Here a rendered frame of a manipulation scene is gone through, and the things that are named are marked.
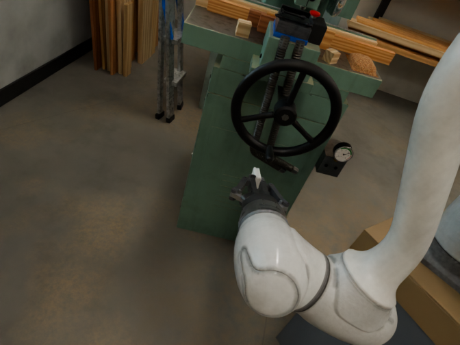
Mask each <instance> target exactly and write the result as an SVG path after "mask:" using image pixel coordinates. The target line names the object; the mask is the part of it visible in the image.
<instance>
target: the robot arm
mask: <svg viewBox="0 0 460 345"><path fill-rule="evenodd" d="M459 165H460V32H459V33H458V35H457V36H456V38H455V39H454V40H453V42H452V43H451V44H450V46H449V47H448V48H447V50H446V52H445V53H444V54H443V56H442V58H441V59H440V61H439V62H438V64H437V66H436V67H435V69H434V71H433V73H432V75H431V76H430V78H429V80H428V82H427V84H426V87H425V89H424V91H423V93H422V96H421V98H420V101H419V104H418V108H417V110H416V114H415V117H414V120H413V124H412V128H411V134H410V138H409V143H408V147H407V154H406V158H405V164H404V168H403V172H402V178H401V182H400V187H399V191H398V198H397V202H396V208H395V212H394V217H393V221H392V224H391V227H390V229H389V231H388V233H387V235H386V236H385V237H384V238H383V240H381V241H380V242H379V243H378V244H377V245H376V246H374V247H373V248H371V249H369V250H366V251H356V250H354V249H348V250H346V251H344V252H342V253H336V254H330V255H328V256H326V255H325V254H323V253H321V252H320V251H319V250H318V249H316V248H315V247H313V246H312V245H311V244H310V243H309V242H308V241H307V240H306V239H304V238H303V237H302V236H301V235H300V234H299V233H298V232H297V231H296V230H295V229H294V228H291V227H290V226H289V224H288V221H287V218H286V215H285V214H286V212H287V210H288V207H289V205H290V203H288V202H287V201H286V200H285V199H284V198H283V197H282V196H281V194H280V193H279V191H278V190H277V189H276V188H275V186H274V185H273V184H272V183H269V184H267V183H266V181H265V180H264V178H263V177H261V175H260V170H259V168H256V167H254V168H253V171H252V174H249V176H248V177H245V176H244V177H243V178H242V179H241V180H240V182H239V184H238V185H237V186H236V187H234V188H232V189H231V193H230V195H229V200H231V201H234V200H237V201H239V204H240V205H241V206H242V212H241V214H240V219H239V220H238V234H237V236H236V239H235V245H234V253H233V261H234V269H235V277H236V281H237V284H238V288H239V290H240V293H241V295H242V297H243V299H244V301H245V302H246V304H247V305H248V306H249V307H250V308H251V309H252V310H253V311H254V312H255V313H257V314H259V315H261V316H265V317H269V318H279V317H283V316H286V315H288V314H290V313H292V312H293V311H295V312H296V313H297V314H299V315H300V316H301V317H302V318H303V319H305V320H306V321H307V322H308V323H310V324H312V325H313V326H315V327H316V328H318V329H320V330H321V331H323V332H325V333H327V334H329V335H331V336H333V337H335V338H337V339H339V340H341V341H343V342H346V343H349V344H352V345H382V344H384V343H386V342H387V341H388V340H390V339H391V337H392V336H393V334H394V333H395V331H396V327H397V322H398V318H397V312H396V290H397V288H398V286H399V285H400V284H401V283H402V282H403V281H404V280H405V279H406V278H407V277H408V276H409V275H410V273H411V272H412V271H413V270H414V269H415V268H416V266H417V265H418V264H419V263H420V262H421V263H422V264H424V265H425V266H426V267H427V268H428V269H429V270H431V271H432V272H434V273H435V274H436V275H437V276H438V277H439V278H441V279H442V280H443V281H445V282H446V283H447V284H448V285H449V286H450V287H452V288H453V289H454V290H456V291H457V292H458V293H459V294H460V195H459V196H458V197H457V198H456V199H455V200H454V201H453V202H452V203H451V204H450V205H449V206H448V207H447V208H446V209H445V210H444V208H445V206H446V202H447V200H448V196H449V194H450V191H451V188H452V185H453V182H454V180H455V177H456V174H457V171H458V168H459ZM245 186H248V187H247V188H248V193H247V194H243V195H242V192H243V190H244V189H245Z"/></svg>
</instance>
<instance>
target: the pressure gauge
mask: <svg viewBox="0 0 460 345"><path fill-rule="evenodd" d="M348 153H349V154H348ZM343 154H346V155H343ZM353 155H354V152H353V149H352V146H351V145H350V144H349V143H347V142H341V143H338V144H336V145H335V146H334V147H333V156H334V159H333V160H334V161H335V162H337V161H339V162H347V161H348V160H350V159H351V158H352V157H353Z"/></svg>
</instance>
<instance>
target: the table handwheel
mask: <svg viewBox="0 0 460 345"><path fill-rule="evenodd" d="M280 71H296V72H300V73H299V75H298V78H297V80H296V83H295V84H294V87H293V89H292V91H291V93H290V95H289V96H288V97H286V96H281V93H282V90H283V89H282V88H283V87H282V86H278V102H276V104H275V105H274V111H272V112H265V113H261V114H254V115H249V116H242V115H241V107H242V101H243V98H244V96H245V94H246V92H247V91H248V89H249V88H250V87H251V86H252V85H253V84H254V83H255V82H256V81H258V80H259V79H261V78H262V77H265V76H266V75H269V74H272V73H276V72H280ZM306 75H309V76H311V77H313V78H314V79H316V80H317V81H319V82H320V83H321V84H322V85H323V87H324V88H325V90H326V91H327V93H328V95H329V98H330V102H331V112H330V116H329V119H328V121H327V123H326V125H325V127H324V128H323V130H322V131H321V132H320V133H319V134H318V135H317V136H316V137H314V138H312V137H311V136H310V135H309V134H308V133H307V132H306V131H305V129H304V128H303V127H302V126H301V125H300V123H299V122H298V121H297V120H296V117H297V113H296V105H295V103H294V100H295V98H296V95H297V93H298V91H299V89H300V87H301V85H302V83H303V80H304V78H305V76H306ZM341 114H342V97H341V94H340V90H339V88H338V86H337V84H336V83H335V81H334V80H333V78H332V77H331V76H330V75H329V74H328V73H327V72H326V71H325V70H323V69H322V68H320V67H319V66H317V65H315V64H312V63H311V62H307V61H304V60H298V59H280V60H273V61H271V62H267V63H265V64H262V65H261V66H258V67H257V68H255V69H253V70H252V71H251V72H250V73H249V74H247V75H246V76H245V77H244V78H243V80H242V81H241V82H240V83H239V85H238V86H237V88H236V89H235V92H234V94H233V98H232V101H231V119H232V123H233V126H234V128H235V130H236V131H237V133H238V135H239V137H241V139H242V140H243V141H244V142H245V143H247V144H248V145H249V146H250V147H251V148H253V149H255V150H256V151H259V152H260V153H264V154H266V149H267V146H270V145H267V144H264V143H263V142H260V141H259V140H257V139H256V138H254V137H253V136H252V135H251V134H250V133H249V132H248V131H247V129H246V127H245V126H244V123H245V122H248V121H253V120H261V119H267V118H274V121H275V122H276V123H277V124H278V125H280V126H288V125H293V126H294V127H295V128H296V129H297V130H298V131H299V132H300V133H301V135H302V136H303V137H304V138H305V139H306V140H307V142H306V143H303V144H300V145H297V146H291V147H276V146H272V149H273V152H274V156H277V157H291V156H296V155H301V154H304V153H307V152H309V151H312V150H314V149H315V148H317V147H319V146H320V145H321V144H323V143H324V142H325V141H326V140H327V139H328V138H329V137H330V136H331V135H332V133H333V132H334V131H335V129H336V127H337V125H338V123H339V121H340V117H341Z"/></svg>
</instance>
